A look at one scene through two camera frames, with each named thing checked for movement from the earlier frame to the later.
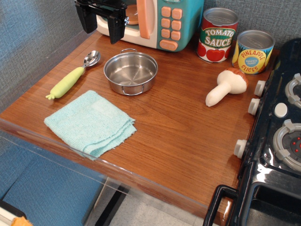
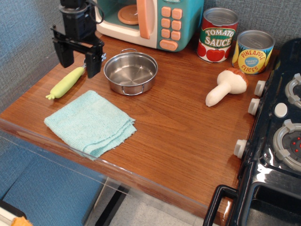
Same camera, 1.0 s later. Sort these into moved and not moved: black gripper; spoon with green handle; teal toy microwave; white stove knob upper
Moved: black gripper
Not moved: spoon with green handle; white stove knob upper; teal toy microwave
